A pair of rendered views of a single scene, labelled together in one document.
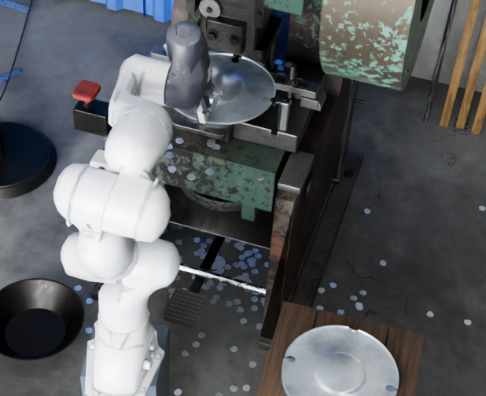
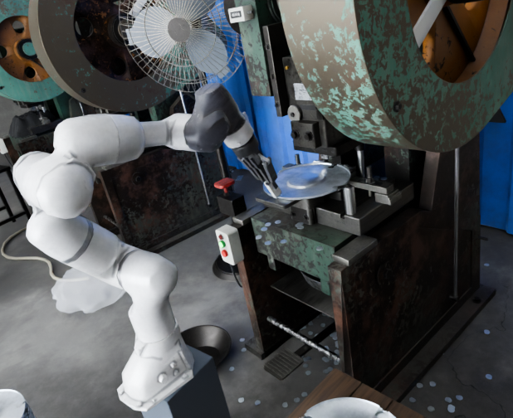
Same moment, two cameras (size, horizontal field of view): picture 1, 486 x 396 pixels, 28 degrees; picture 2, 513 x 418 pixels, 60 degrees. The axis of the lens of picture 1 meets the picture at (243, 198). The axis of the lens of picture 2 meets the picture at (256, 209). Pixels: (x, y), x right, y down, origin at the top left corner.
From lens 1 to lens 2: 1.48 m
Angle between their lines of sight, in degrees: 37
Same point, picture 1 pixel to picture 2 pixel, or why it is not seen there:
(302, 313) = (344, 382)
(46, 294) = (217, 337)
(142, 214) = (41, 183)
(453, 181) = not seen: outside the picture
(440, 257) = not seen: outside the picture
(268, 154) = (337, 235)
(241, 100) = (316, 187)
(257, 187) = (325, 261)
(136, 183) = (56, 160)
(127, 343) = (145, 352)
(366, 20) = (318, 26)
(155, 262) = (141, 271)
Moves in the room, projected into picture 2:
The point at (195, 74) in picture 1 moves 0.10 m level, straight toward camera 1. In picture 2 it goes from (207, 118) to (183, 131)
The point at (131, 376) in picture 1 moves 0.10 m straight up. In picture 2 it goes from (140, 383) to (129, 354)
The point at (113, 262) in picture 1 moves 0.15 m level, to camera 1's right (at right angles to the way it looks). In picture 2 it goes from (41, 236) to (85, 248)
